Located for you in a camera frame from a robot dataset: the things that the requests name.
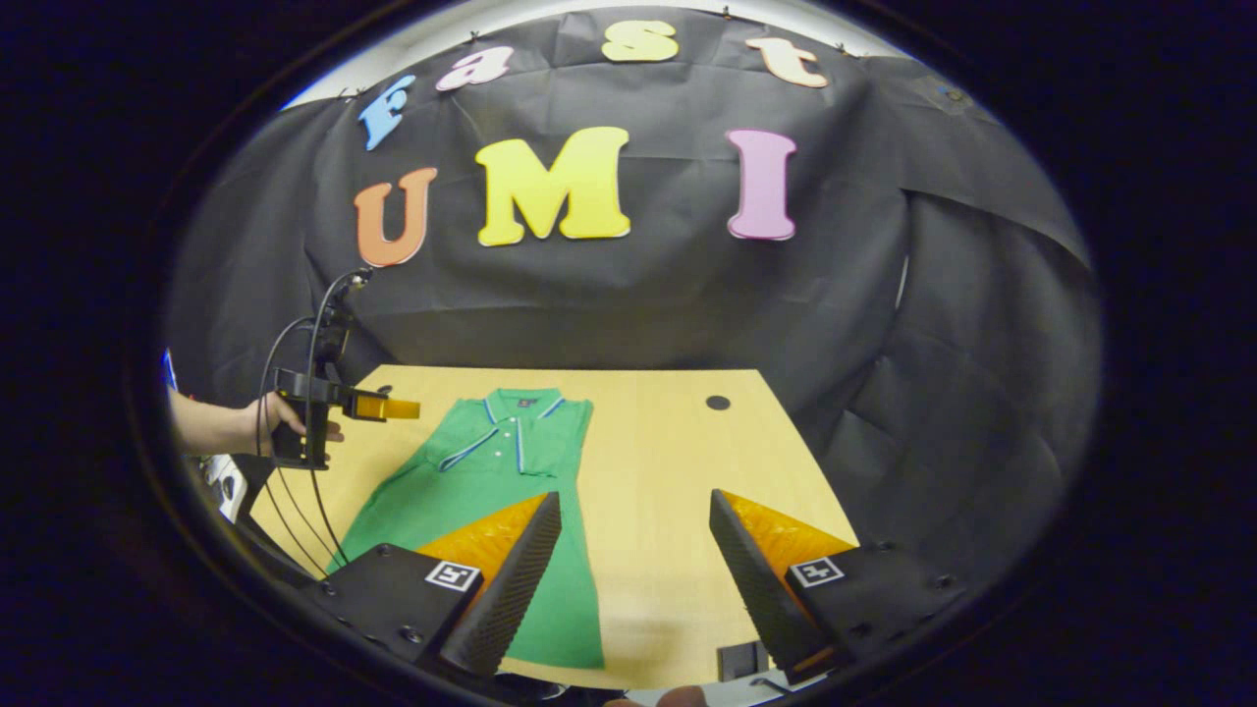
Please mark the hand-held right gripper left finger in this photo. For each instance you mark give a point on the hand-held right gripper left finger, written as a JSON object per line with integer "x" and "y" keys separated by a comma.
{"x": 511, "y": 599}

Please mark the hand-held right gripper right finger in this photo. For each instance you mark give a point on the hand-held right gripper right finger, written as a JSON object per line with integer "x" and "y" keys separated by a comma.
{"x": 761, "y": 589}

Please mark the black table grommet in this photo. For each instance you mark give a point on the black table grommet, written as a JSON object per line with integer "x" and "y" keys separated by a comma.
{"x": 718, "y": 402}

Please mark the green T-shirt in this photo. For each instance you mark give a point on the green T-shirt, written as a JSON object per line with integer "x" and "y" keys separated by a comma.
{"x": 491, "y": 462}

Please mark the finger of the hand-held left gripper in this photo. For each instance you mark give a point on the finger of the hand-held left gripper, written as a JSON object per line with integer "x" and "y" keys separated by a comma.
{"x": 388, "y": 407}

